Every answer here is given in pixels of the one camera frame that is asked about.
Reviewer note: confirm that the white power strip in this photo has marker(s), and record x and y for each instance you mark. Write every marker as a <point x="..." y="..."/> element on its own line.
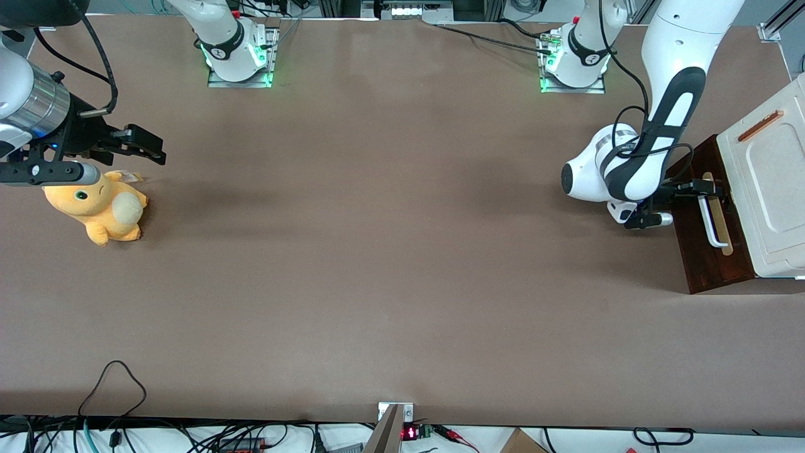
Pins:
<point x="415" y="9"/>

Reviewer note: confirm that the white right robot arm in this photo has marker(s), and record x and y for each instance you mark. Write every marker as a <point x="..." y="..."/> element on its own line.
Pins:
<point x="12" y="82"/>

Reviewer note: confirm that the white drawer cabinet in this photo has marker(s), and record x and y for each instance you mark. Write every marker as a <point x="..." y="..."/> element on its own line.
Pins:
<point x="773" y="182"/>

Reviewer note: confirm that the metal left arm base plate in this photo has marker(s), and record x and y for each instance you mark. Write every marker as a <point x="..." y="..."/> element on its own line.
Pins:
<point x="575" y="89"/>

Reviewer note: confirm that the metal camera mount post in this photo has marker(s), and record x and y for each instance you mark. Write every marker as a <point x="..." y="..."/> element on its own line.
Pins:
<point x="387" y="431"/>

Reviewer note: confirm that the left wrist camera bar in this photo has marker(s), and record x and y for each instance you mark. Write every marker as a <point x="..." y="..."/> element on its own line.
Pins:
<point x="651" y="220"/>

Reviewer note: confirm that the red LED display module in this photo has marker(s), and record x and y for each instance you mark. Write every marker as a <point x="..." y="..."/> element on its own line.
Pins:
<point x="412" y="432"/>

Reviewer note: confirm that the aluminium frame profile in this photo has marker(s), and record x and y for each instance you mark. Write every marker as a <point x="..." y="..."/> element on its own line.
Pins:
<point x="780" y="22"/>

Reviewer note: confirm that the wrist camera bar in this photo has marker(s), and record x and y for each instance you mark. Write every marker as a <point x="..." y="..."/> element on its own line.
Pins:
<point x="44" y="173"/>
<point x="651" y="220"/>

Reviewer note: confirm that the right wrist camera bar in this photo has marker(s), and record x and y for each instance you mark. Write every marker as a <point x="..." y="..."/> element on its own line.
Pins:
<point x="44" y="173"/>

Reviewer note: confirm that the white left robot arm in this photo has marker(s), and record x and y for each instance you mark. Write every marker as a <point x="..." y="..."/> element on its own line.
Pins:
<point x="679" y="44"/>

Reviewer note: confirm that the orange plush toy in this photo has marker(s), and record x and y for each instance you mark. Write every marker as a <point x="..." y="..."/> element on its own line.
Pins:
<point x="100" y="207"/>

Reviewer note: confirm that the brown cardboard box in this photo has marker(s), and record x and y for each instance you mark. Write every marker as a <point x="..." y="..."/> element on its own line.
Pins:
<point x="522" y="442"/>

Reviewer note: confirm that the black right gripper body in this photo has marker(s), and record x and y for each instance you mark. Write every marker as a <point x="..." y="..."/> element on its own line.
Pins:
<point x="83" y="133"/>

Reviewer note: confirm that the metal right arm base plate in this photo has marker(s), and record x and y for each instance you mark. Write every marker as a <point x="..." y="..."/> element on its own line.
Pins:
<point x="242" y="80"/>

